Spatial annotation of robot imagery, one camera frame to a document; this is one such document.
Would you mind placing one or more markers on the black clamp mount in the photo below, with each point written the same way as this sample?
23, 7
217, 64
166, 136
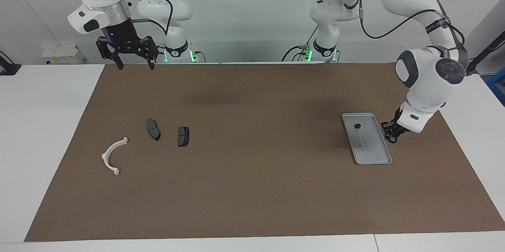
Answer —
10, 70

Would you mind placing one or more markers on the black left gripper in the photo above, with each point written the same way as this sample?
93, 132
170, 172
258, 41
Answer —
397, 126

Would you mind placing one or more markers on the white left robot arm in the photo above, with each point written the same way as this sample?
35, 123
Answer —
426, 86

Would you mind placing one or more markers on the blue crate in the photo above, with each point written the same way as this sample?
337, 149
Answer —
499, 86

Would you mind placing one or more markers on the grey curved brake pad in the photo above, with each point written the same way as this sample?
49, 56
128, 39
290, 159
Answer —
153, 129

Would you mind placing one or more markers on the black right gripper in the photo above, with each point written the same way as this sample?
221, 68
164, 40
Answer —
122, 39

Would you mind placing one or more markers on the large black bearing gear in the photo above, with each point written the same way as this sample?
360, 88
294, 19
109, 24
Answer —
391, 139

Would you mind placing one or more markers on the white semicircular plastic bracket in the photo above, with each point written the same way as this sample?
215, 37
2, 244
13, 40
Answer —
106, 155

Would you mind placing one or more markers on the dark rectangular brake pad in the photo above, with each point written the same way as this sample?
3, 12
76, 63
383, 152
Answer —
184, 137

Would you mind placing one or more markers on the silver metal tray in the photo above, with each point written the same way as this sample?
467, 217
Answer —
369, 145

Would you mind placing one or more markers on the black angled stand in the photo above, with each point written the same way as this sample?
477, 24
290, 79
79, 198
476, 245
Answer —
489, 49

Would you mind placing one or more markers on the brown table mat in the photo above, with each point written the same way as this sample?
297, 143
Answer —
252, 189

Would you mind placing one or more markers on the white box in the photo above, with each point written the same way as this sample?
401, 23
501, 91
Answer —
63, 55

